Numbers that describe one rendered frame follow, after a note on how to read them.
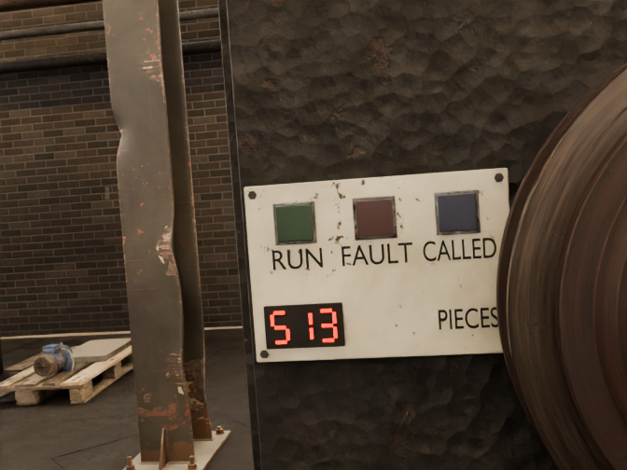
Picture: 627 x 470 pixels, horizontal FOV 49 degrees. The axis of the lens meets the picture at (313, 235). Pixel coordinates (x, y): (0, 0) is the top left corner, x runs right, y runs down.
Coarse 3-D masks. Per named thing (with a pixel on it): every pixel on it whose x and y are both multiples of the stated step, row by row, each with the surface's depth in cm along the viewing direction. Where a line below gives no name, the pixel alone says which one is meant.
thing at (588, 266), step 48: (624, 144) 51; (624, 192) 51; (576, 240) 52; (624, 240) 50; (576, 288) 52; (624, 288) 50; (576, 336) 52; (624, 336) 50; (576, 384) 52; (624, 384) 50; (624, 432) 52
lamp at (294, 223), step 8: (280, 208) 69; (288, 208) 69; (296, 208) 69; (304, 208) 69; (280, 216) 69; (288, 216) 69; (296, 216) 69; (304, 216) 69; (280, 224) 69; (288, 224) 69; (296, 224) 69; (304, 224) 69; (312, 224) 69; (280, 232) 69; (288, 232) 69; (296, 232) 69; (304, 232) 69; (312, 232) 69; (280, 240) 70; (288, 240) 69; (296, 240) 69; (304, 240) 69; (312, 240) 69
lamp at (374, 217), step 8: (360, 200) 68; (368, 200) 68; (376, 200) 68; (384, 200) 68; (360, 208) 68; (368, 208) 68; (376, 208) 68; (384, 208) 68; (392, 208) 68; (360, 216) 68; (368, 216) 68; (376, 216) 68; (384, 216) 68; (392, 216) 68; (360, 224) 68; (368, 224) 68; (376, 224) 68; (384, 224) 68; (392, 224) 68; (360, 232) 68; (368, 232) 68; (376, 232) 68; (384, 232) 68; (392, 232) 68
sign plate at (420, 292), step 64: (256, 192) 70; (320, 192) 69; (384, 192) 68; (448, 192) 67; (256, 256) 70; (320, 256) 70; (384, 256) 69; (448, 256) 68; (256, 320) 71; (320, 320) 70; (384, 320) 69; (448, 320) 68
